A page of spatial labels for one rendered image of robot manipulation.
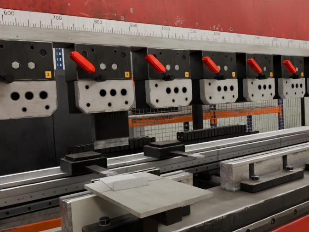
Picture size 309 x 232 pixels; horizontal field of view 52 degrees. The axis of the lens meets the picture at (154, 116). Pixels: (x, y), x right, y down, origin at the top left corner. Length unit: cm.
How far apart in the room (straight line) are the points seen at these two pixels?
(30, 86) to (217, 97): 56
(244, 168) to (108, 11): 69
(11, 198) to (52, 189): 12
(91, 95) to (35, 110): 13
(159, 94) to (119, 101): 13
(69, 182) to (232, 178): 53
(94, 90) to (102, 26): 16
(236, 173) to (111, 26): 63
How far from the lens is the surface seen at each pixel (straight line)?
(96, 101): 78
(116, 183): 72
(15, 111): 72
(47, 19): 77
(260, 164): 122
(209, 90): 99
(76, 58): 73
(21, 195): 102
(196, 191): 70
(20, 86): 72
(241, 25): 114
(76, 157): 101
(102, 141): 83
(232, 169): 110
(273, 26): 128
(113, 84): 80
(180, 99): 91
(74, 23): 79
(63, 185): 105
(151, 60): 82
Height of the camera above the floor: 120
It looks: 3 degrees down
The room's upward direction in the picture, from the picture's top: 3 degrees counter-clockwise
